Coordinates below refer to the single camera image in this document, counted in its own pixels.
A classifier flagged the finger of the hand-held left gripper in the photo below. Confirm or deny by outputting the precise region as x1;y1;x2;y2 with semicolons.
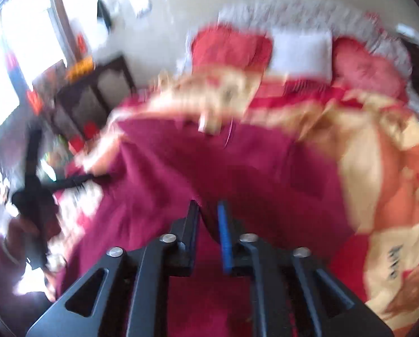
53;173;112;193

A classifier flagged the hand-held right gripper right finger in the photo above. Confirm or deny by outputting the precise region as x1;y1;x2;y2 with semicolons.
217;200;395;337

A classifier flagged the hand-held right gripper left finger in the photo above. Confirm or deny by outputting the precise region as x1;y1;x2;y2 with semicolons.
26;200;201;337

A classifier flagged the maroon garment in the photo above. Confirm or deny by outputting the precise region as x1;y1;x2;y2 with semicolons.
54;117;358;337

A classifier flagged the dark wooden cabinet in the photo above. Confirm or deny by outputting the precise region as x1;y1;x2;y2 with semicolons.
52;54;137;150

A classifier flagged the orange packet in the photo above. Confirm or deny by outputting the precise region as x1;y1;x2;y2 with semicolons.
65;58;95;81

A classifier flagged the window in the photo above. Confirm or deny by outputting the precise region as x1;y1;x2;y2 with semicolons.
0;0;71;143

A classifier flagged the red and cream printed blanket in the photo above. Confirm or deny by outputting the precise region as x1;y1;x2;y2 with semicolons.
67;68;419;337

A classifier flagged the red heart pillow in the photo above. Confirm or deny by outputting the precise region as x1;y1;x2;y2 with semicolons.
191;27;274;76
333;38;409;101

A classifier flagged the white pillow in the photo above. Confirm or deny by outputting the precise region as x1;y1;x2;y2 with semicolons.
270;27;334;81

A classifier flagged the floral padded headboard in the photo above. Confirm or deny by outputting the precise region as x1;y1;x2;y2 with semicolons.
217;0;413;90

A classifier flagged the black wall item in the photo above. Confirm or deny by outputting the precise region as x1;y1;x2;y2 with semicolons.
96;0;113;36

